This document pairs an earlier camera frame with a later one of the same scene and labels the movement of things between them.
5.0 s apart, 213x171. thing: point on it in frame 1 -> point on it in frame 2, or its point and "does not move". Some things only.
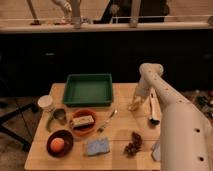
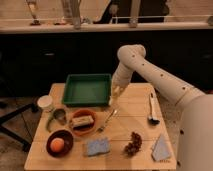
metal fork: (113, 114) does not move
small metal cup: (60, 115) does not move
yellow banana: (135, 105) -> (111, 94)
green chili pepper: (48, 122) does not move
